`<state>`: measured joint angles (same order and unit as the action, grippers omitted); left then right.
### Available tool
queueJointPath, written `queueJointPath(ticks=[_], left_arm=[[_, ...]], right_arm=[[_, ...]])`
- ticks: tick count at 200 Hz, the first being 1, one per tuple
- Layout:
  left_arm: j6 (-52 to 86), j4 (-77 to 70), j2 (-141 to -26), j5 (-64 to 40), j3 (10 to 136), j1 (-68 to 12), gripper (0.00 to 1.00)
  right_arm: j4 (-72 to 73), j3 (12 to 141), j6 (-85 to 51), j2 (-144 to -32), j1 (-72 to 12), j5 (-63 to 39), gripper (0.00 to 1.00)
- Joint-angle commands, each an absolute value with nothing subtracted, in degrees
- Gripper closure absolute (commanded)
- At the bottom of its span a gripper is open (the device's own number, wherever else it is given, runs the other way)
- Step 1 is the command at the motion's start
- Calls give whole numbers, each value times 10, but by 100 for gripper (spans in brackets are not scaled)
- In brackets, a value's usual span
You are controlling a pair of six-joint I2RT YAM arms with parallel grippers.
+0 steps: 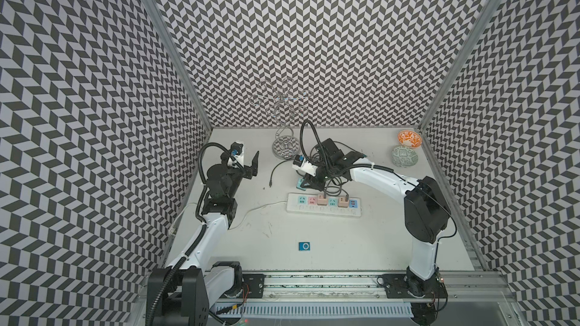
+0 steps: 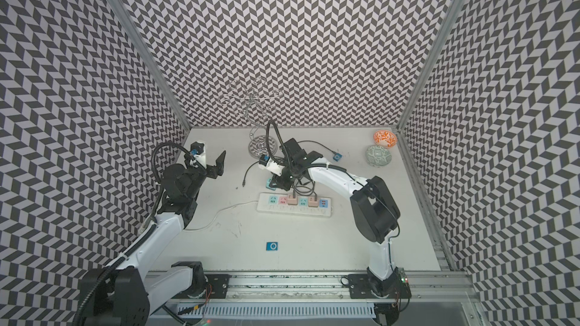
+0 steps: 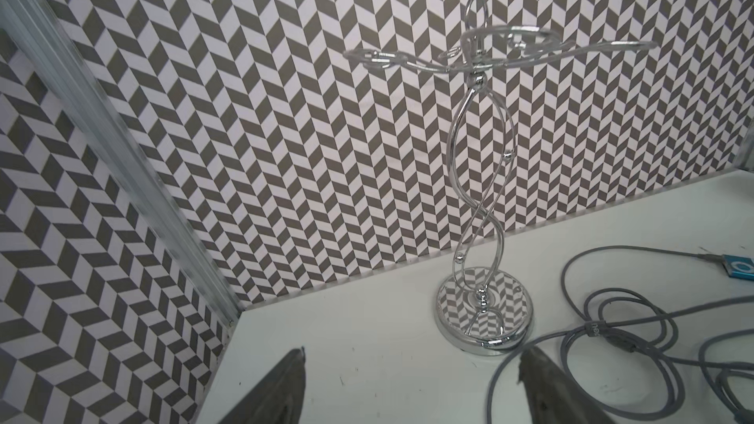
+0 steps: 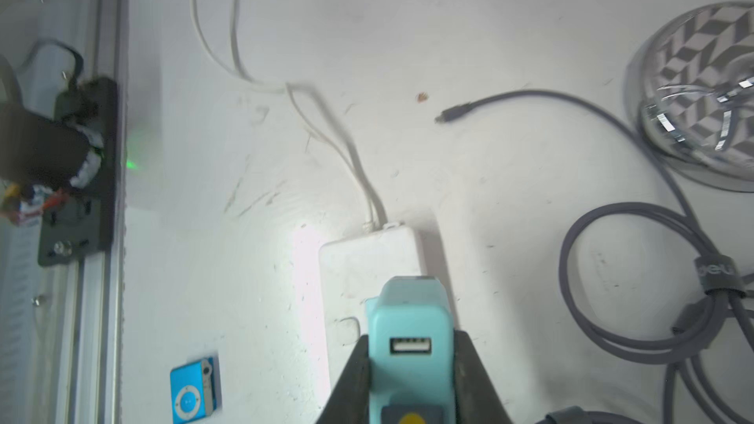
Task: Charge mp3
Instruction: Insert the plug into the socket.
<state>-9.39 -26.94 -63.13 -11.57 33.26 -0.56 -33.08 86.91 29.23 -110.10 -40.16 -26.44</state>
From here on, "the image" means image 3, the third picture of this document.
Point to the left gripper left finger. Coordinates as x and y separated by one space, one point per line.
278 397

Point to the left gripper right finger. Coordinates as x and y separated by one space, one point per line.
553 397

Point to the blue mp3 player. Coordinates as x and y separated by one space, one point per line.
739 267

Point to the chrome wire cup stand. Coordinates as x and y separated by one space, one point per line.
480 308

